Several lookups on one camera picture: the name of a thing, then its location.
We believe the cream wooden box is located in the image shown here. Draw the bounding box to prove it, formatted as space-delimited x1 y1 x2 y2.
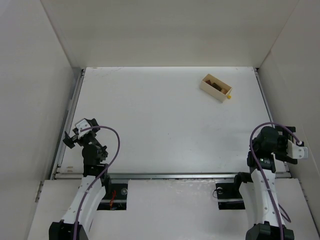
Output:
199 74 233 103

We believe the dark arch wood block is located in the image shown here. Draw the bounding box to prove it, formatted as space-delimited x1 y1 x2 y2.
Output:
211 83 221 91

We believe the light striped wood block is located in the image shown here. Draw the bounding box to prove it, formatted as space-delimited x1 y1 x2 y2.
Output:
220 88 228 94

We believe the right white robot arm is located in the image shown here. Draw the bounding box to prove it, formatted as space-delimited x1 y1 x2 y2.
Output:
234 122 295 240

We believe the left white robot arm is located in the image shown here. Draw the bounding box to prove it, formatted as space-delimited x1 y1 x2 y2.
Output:
48 118 111 240

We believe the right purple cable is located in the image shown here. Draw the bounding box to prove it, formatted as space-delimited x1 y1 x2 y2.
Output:
250 121 303 240

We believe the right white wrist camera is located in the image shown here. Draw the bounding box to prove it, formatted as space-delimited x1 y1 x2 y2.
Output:
287 140 309 160

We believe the aluminium left rail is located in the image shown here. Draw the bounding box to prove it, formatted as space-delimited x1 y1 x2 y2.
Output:
47 67 86 180

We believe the aluminium rail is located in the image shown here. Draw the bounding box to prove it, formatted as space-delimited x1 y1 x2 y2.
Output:
47 67 86 180
253 67 292 179
54 171 292 180

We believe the aluminium front rail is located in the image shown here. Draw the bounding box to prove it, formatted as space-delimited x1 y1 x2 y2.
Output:
54 171 292 180

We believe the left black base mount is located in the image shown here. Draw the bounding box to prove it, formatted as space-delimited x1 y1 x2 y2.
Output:
97 181 129 211

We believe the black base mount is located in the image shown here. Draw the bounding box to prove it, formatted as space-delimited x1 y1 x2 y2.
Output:
97 181 129 211
213 182 245 210

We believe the aluminium right rail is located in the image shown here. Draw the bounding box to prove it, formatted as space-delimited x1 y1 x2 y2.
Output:
253 67 292 179

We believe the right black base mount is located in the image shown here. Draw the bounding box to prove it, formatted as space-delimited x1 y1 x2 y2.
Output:
213 182 245 210

